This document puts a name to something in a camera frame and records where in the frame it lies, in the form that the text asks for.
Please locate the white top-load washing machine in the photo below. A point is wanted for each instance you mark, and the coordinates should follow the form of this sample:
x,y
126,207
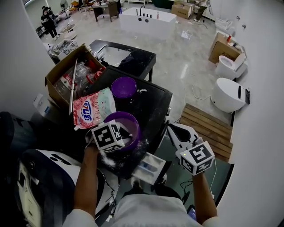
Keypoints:
x,y
48,188

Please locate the white toilet with raised lid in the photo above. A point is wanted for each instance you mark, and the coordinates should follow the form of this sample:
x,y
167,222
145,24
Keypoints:
x,y
228,66

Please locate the standing fan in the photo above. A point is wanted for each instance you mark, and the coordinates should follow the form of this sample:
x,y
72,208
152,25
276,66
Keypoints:
x,y
64,6

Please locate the person's right white shoe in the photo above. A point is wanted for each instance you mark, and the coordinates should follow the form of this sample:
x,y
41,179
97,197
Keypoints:
x,y
164,178

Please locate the purple plastic bucket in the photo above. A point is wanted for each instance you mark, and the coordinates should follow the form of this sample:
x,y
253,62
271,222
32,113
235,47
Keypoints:
x,y
137,135

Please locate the white paper sheet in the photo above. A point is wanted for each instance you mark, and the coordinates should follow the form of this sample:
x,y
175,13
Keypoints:
x,y
186,35

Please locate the black washing machine top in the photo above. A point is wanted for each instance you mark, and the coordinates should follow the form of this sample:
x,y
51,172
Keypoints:
x,y
151,104

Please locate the metal rod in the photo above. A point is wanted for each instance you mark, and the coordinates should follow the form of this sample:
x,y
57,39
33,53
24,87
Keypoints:
x,y
73,88

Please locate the person's left white shoe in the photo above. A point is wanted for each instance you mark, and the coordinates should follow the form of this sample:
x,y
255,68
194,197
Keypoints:
x,y
135,182

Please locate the pink bottle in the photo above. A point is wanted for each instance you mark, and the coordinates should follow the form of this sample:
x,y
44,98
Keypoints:
x,y
157,15

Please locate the white bathtub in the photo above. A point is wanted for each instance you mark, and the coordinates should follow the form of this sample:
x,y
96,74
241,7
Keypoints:
x,y
146,26

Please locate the wooden slat platform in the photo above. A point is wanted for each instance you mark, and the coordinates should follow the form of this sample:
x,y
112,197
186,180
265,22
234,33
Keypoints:
x,y
206,130

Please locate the white round table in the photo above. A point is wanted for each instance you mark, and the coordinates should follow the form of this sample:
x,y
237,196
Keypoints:
x,y
67,30

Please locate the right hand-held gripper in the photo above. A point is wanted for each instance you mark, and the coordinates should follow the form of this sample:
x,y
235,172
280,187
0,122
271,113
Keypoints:
x,y
197,158

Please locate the green bathtub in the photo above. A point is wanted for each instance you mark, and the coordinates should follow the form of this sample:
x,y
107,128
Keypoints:
x,y
162,3

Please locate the person's left forearm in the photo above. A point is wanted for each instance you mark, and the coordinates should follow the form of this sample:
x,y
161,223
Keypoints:
x,y
85,181

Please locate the pink detergent bag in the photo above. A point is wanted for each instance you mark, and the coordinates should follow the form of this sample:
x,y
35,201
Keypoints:
x,y
93,108

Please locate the person's right forearm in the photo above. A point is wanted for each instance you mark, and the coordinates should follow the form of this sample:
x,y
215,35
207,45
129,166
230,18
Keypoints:
x,y
204,195

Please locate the white detergent drawer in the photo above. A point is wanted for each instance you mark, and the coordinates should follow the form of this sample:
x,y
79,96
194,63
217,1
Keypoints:
x,y
148,166

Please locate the black bathtub faucet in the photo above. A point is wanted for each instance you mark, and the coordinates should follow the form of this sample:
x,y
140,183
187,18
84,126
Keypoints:
x,y
142,12

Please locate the pile of plastic bottles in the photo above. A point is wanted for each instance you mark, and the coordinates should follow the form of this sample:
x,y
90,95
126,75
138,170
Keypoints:
x,y
84,75

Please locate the white round toilet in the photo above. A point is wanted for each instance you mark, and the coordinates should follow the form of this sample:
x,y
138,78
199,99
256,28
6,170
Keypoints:
x,y
226,95

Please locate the red bottle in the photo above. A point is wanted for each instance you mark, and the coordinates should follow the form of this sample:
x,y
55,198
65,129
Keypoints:
x,y
229,38

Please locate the small white box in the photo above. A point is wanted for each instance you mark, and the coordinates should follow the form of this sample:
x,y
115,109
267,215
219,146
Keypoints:
x,y
41,104

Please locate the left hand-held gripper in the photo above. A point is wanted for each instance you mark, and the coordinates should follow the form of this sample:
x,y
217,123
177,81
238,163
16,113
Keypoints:
x,y
104,136

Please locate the brown cardboard box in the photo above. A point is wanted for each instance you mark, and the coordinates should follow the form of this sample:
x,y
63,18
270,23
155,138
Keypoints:
x,y
222,51
180,11

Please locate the purple bucket lid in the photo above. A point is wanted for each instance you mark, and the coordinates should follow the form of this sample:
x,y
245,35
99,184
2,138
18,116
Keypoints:
x,y
123,87

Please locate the black sink cabinet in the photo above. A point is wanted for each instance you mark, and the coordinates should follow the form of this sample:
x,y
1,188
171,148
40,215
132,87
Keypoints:
x,y
149,63

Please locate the dark cloth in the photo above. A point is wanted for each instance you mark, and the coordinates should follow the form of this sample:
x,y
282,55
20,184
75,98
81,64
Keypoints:
x,y
128,59

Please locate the dark top-load washing machine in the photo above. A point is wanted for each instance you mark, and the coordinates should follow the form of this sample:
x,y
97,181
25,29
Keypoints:
x,y
15,133

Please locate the person's white shoe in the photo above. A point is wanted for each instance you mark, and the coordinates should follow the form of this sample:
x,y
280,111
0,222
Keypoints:
x,y
164,178
135,182

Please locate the smartphone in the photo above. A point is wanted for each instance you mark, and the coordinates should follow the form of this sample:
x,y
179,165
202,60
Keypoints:
x,y
192,212

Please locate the black remote control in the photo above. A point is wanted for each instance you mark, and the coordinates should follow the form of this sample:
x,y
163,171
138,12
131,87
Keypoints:
x,y
247,95

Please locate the pile of mixed clutter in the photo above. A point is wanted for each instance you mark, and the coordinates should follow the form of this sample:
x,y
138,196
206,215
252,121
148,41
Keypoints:
x,y
63,47

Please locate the person's white shirt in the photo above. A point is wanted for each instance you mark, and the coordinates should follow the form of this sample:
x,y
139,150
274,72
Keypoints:
x,y
151,210

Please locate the brown wooden desk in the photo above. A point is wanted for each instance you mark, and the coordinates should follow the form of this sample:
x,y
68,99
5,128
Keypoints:
x,y
106,9

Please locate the person's black trousers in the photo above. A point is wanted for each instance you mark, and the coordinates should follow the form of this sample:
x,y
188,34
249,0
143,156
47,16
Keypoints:
x,y
164,191

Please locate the open cardboard box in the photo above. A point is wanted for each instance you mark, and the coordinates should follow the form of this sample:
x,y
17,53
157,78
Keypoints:
x,y
53,88

